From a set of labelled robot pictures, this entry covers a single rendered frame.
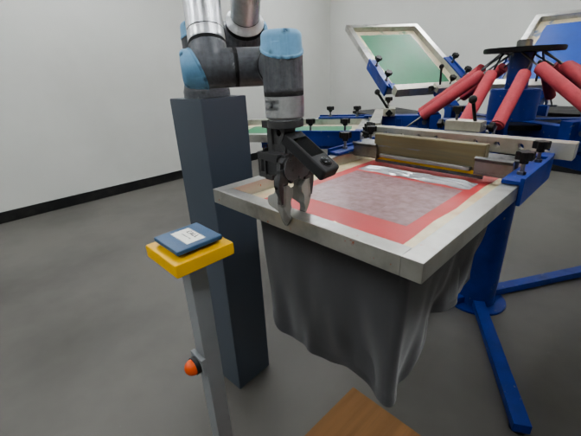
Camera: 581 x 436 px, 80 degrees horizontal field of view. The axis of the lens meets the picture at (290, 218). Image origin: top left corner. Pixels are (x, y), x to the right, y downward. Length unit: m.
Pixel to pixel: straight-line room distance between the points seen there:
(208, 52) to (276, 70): 0.15
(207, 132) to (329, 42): 5.70
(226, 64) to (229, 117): 0.47
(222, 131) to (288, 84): 0.56
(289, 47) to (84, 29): 3.93
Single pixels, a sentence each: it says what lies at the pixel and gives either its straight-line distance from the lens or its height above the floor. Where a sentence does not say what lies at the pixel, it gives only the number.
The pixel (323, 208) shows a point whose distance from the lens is 0.85.
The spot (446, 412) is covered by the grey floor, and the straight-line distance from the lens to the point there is 1.69.
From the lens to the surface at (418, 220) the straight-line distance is 0.81.
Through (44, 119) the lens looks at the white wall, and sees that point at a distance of 4.36.
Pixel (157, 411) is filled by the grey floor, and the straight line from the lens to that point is 1.72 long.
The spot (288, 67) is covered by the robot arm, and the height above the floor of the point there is 1.27.
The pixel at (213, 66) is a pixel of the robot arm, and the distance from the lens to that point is 0.74.
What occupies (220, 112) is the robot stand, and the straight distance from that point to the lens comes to 1.17.
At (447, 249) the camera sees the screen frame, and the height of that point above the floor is 0.98.
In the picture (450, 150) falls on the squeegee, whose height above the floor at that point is 1.03.
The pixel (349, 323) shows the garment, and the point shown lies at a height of 0.70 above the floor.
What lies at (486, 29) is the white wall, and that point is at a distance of 5.49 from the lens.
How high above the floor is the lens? 1.27
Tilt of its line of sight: 23 degrees down
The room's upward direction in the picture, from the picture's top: 3 degrees counter-clockwise
